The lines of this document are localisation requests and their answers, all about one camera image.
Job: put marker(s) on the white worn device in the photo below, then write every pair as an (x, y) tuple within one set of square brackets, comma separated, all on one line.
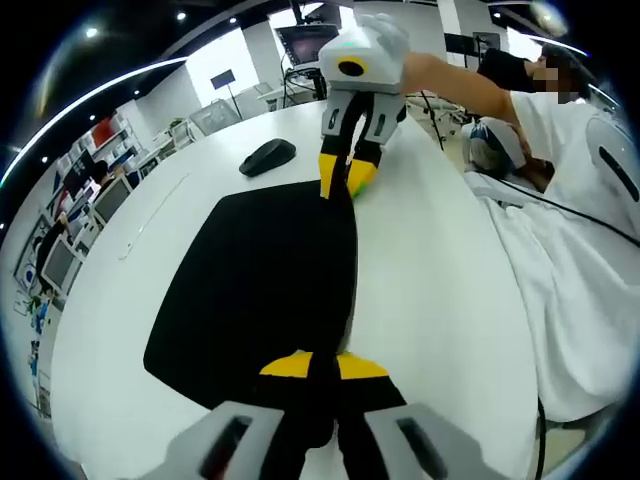
[(610, 170)]

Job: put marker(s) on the white mesh office chair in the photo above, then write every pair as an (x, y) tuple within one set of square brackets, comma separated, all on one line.
[(60, 265), (112, 200)]

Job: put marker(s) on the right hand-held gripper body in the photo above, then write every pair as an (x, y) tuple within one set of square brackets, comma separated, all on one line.
[(385, 65)]

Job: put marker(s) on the black computer mouse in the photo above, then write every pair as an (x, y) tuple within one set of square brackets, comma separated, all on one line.
[(267, 156)]

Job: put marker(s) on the operator in white shirt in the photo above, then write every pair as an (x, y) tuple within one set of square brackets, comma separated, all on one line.
[(565, 280)]

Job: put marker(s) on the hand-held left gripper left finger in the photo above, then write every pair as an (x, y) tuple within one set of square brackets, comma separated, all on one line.
[(240, 440)]

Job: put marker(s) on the floor-standing black screen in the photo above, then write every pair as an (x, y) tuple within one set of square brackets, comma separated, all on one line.
[(223, 80)]

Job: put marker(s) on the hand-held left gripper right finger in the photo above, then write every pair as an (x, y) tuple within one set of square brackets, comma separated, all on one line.
[(400, 440)]

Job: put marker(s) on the black mouse pad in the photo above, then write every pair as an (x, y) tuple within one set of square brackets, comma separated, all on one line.
[(260, 280)]

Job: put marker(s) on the monitor on stand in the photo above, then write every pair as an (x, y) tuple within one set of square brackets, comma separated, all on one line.
[(305, 45)]

